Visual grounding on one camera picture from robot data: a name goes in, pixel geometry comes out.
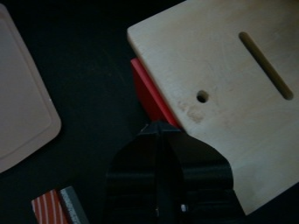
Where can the wooden drawer with red front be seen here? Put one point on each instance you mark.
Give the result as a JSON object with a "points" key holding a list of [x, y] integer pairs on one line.
{"points": [[150, 90]]}

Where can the pink plastic tray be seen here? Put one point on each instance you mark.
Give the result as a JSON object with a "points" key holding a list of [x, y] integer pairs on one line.
{"points": [[23, 102]]}

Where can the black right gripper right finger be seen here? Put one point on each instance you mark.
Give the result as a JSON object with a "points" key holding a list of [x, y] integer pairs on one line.
{"points": [[198, 186]]}

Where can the red white striped block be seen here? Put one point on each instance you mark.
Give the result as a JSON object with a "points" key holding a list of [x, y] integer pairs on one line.
{"points": [[49, 208]]}

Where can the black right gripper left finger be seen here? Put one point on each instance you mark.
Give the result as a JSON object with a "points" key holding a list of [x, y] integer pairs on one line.
{"points": [[133, 180]]}

